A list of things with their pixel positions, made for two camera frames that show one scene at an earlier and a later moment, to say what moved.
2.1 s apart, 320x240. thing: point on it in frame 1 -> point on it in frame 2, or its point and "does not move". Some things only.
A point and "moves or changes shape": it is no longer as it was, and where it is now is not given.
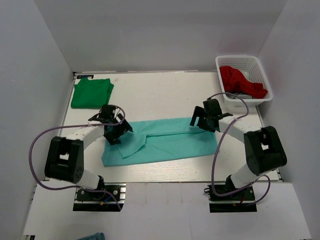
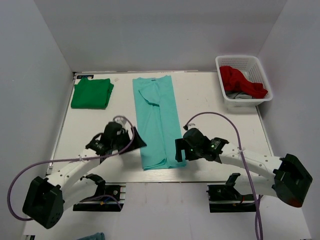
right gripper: [199, 112] -> [180, 145]
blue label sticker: [81, 76] does not move
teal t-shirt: [158, 140] moves or changes shape
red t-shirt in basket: [234, 80] does not move
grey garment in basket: [241, 96] does not move
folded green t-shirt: [94, 93] does not move
